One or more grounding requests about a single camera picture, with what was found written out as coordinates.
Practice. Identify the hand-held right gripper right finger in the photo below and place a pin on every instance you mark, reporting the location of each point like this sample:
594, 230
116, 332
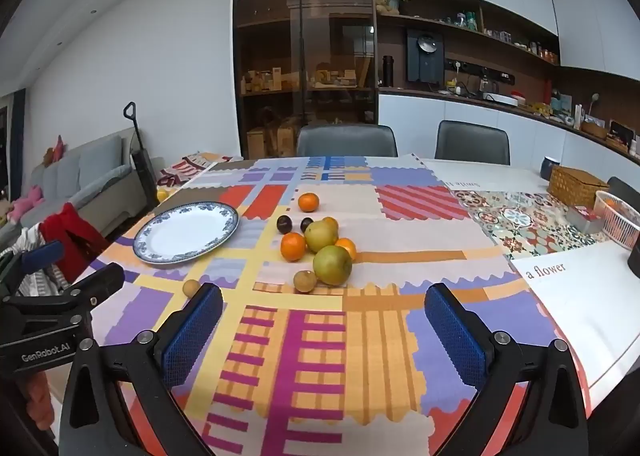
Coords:
455, 336

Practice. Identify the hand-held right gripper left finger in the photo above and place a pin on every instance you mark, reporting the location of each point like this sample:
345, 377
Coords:
192, 331

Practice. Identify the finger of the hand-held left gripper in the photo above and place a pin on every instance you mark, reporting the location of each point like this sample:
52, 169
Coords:
97, 283
42, 256

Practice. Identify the small brown round fruit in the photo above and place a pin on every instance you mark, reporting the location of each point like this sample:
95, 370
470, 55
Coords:
190, 288
305, 281

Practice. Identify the blue and white plate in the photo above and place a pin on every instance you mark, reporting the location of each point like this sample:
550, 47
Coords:
185, 233

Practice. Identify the dark plum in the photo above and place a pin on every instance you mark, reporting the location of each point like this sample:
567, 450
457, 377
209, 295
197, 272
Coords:
284, 225
306, 225

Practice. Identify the large green-yellow citrus fruit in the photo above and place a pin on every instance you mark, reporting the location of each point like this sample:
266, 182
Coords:
332, 266

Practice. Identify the yellow citrus fruit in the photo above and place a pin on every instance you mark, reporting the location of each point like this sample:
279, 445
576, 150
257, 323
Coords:
319, 237

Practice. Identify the striped white garment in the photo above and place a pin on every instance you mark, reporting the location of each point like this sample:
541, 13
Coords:
42, 283

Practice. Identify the red garment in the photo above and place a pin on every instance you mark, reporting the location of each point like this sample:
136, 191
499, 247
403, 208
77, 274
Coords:
75, 241

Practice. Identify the pink plush toy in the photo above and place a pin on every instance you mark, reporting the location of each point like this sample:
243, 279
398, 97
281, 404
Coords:
27, 203

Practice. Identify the grey sofa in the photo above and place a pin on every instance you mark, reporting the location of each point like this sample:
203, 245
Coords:
80, 175

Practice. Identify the small yellow object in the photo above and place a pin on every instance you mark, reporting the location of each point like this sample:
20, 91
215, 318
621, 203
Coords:
162, 195

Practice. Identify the white tile-patterned table mat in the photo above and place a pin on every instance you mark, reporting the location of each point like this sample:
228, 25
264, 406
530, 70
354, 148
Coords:
565, 311

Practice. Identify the colourful patchwork tablecloth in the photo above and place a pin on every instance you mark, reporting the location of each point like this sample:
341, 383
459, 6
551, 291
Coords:
400, 236

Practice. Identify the black upright vacuum cleaner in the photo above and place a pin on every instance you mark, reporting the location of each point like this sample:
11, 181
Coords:
142, 170

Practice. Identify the red patterned cloth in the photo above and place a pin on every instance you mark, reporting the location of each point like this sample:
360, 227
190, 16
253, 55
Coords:
192, 166

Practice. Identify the navy cup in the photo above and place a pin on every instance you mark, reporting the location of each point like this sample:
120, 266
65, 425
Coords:
548, 168

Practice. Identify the wicker box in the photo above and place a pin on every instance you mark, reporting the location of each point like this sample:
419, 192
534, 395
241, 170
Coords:
575, 186

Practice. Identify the grey dining chair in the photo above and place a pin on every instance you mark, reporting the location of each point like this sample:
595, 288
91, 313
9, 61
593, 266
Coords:
472, 143
347, 140

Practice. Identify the white plastic basket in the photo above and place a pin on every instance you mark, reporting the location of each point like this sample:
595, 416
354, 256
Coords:
617, 223

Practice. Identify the cardboard boxes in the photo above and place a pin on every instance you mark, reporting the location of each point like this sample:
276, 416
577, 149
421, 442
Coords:
270, 140

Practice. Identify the white sideboard cabinet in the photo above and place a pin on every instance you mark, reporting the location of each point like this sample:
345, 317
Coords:
500, 118

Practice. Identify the dark dining chair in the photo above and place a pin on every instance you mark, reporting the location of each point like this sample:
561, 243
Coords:
625, 188

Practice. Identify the white flat appliance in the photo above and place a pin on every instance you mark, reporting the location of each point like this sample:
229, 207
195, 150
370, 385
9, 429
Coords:
500, 98

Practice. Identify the black thermos bottle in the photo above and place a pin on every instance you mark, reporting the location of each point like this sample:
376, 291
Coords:
388, 71

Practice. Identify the black water dispenser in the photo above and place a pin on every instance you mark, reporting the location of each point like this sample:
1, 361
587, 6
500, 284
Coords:
425, 55

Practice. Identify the glass door cabinet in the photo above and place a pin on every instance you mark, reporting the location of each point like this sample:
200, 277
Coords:
300, 60

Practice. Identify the teddy bear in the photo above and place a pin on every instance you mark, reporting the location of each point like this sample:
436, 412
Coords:
384, 3

